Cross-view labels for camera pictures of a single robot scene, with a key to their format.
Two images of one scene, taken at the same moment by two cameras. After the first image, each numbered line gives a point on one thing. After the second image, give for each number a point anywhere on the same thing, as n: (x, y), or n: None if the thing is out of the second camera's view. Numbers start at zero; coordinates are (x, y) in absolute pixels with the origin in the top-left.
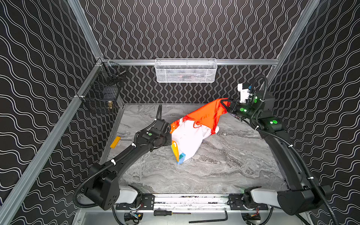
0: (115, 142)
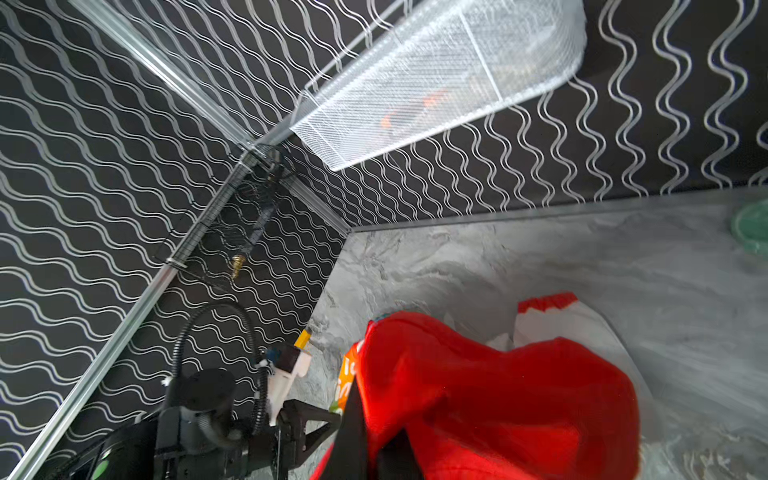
0: (302, 340)
